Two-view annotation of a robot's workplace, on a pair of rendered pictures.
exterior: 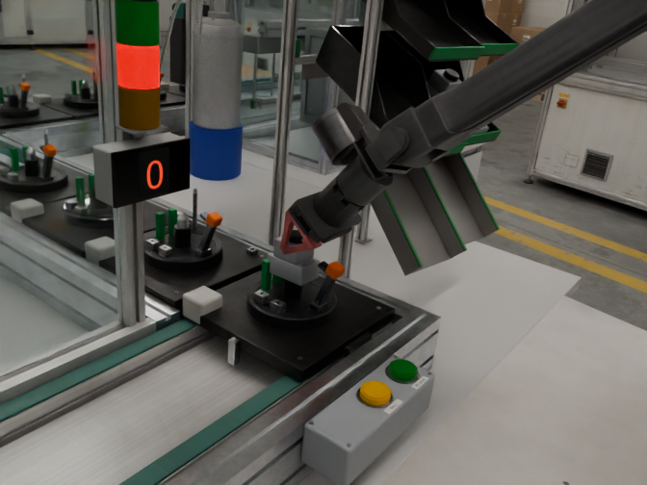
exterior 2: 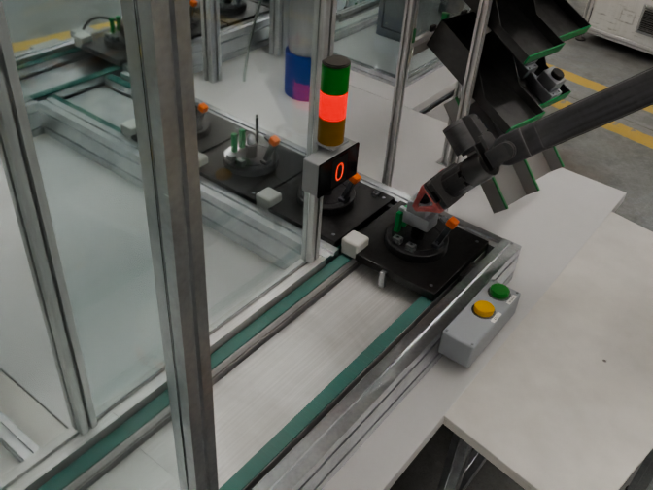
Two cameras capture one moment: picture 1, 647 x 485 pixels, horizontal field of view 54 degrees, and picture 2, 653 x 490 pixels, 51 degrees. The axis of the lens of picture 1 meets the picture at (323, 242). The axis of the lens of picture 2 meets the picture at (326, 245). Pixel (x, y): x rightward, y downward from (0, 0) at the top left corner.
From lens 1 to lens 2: 0.59 m
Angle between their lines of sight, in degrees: 14
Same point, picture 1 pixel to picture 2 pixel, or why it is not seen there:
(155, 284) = not seen: hidden behind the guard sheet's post
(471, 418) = (541, 317)
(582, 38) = (638, 97)
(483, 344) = (548, 258)
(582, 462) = (615, 346)
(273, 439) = (426, 341)
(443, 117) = (540, 137)
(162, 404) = (343, 317)
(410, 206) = not seen: hidden behind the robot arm
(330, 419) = (458, 327)
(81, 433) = (301, 337)
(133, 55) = (333, 101)
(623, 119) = not seen: outside the picture
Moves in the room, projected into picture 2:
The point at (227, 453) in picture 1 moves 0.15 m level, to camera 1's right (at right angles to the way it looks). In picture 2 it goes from (401, 351) to (482, 358)
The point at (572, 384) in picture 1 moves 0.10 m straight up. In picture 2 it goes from (612, 289) to (627, 256)
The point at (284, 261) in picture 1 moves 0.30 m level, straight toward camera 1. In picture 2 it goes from (414, 215) to (434, 313)
